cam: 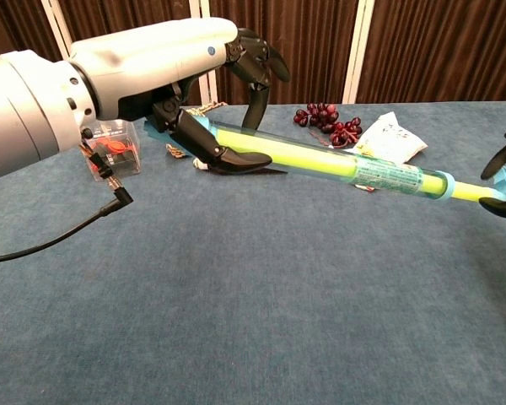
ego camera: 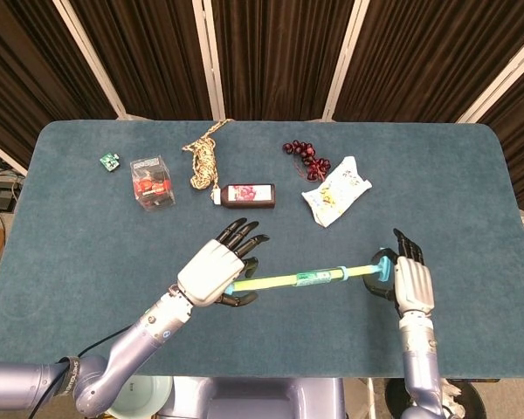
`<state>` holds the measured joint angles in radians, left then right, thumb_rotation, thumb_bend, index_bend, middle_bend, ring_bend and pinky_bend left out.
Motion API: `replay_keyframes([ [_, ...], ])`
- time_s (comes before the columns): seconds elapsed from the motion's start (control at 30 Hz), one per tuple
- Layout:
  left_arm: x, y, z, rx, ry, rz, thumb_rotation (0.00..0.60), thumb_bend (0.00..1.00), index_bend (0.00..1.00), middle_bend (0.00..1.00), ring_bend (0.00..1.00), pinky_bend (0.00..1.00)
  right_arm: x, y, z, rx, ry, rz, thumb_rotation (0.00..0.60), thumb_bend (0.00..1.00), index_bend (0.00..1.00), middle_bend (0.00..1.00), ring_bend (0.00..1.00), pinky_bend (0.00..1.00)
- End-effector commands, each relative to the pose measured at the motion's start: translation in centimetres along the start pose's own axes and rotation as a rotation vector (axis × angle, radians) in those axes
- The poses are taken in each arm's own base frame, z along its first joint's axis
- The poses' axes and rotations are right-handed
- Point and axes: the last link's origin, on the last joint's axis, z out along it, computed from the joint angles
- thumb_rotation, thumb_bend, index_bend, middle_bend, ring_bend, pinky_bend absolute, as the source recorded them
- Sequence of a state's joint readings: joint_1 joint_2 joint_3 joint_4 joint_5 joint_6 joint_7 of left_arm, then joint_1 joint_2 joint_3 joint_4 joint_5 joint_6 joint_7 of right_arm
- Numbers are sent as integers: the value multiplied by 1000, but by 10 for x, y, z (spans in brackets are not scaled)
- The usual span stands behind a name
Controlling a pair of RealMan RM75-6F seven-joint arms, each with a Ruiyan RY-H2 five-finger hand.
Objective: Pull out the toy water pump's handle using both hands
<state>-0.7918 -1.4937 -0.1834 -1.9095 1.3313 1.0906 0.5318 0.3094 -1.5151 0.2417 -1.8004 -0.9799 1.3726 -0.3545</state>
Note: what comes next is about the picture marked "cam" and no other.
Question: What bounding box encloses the right black-fingered robot hand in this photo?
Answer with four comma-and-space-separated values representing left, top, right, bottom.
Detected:
478, 127, 506, 221

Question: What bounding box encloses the blue felt table mat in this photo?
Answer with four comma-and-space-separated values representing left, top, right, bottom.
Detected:
0, 100, 506, 405

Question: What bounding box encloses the red grape bunch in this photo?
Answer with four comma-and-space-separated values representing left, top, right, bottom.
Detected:
293, 102, 363, 149

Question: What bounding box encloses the clear plastic box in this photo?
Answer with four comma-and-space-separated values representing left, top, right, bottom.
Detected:
83, 118, 143, 183

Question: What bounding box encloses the left black-fingered robot hand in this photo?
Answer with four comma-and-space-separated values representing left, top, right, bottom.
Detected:
69, 16, 292, 176

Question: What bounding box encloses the yellow-green tube with blue caps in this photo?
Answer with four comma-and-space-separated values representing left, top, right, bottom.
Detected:
143, 116, 457, 204

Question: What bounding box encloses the white snack bag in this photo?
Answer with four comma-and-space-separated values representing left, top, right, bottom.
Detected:
348, 111, 429, 166

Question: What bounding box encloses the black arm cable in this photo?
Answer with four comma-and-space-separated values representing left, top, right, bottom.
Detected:
0, 130, 135, 267

